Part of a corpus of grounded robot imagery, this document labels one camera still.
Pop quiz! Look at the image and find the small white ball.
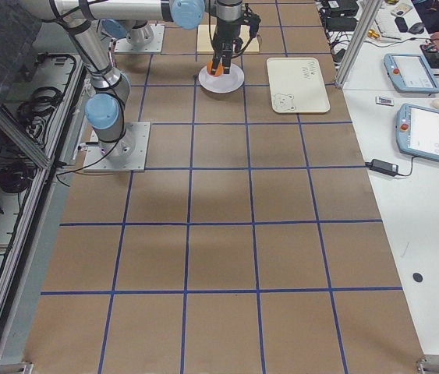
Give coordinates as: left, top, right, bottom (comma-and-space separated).
430, 99, 439, 110

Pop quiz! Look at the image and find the black round cap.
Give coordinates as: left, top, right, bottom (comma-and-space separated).
412, 272, 423, 283

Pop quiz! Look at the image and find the orange fruit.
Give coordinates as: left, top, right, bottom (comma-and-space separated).
206, 60, 224, 77

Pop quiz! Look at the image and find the cream bear tray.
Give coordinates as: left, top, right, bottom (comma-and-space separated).
266, 58, 331, 114

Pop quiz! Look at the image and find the aluminium frame post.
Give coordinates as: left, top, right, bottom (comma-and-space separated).
335, 0, 381, 88

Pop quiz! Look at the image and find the black power adapter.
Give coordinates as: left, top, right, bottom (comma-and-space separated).
365, 159, 398, 177

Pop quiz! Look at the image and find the far blue teach pendant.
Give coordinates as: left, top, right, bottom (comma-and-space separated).
383, 54, 439, 94

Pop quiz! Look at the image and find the small printed card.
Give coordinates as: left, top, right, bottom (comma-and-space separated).
375, 96, 395, 107

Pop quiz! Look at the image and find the black computer mouse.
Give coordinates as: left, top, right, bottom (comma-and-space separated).
408, 22, 425, 35

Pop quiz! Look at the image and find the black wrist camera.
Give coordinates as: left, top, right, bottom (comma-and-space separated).
244, 12, 261, 39

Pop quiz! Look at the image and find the blue teach pendant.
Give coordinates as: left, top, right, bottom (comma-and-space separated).
383, 54, 439, 94
395, 104, 439, 162

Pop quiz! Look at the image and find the white round plate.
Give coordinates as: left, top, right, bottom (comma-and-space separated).
198, 64, 244, 94

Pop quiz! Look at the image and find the near blue teach pendant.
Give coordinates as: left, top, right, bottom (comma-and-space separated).
395, 104, 439, 162

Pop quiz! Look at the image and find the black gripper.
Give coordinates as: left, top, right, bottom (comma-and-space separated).
212, 23, 243, 74

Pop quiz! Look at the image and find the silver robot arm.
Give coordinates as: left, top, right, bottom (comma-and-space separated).
20, 1, 261, 94
101, 19, 154, 47

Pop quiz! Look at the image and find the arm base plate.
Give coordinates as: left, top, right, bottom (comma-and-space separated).
83, 122, 151, 173
115, 23, 165, 55

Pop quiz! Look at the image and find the gold metal cylinder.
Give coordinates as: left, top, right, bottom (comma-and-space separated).
367, 29, 381, 40

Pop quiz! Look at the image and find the wooden cutting board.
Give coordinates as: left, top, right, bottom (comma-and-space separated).
196, 25, 260, 55

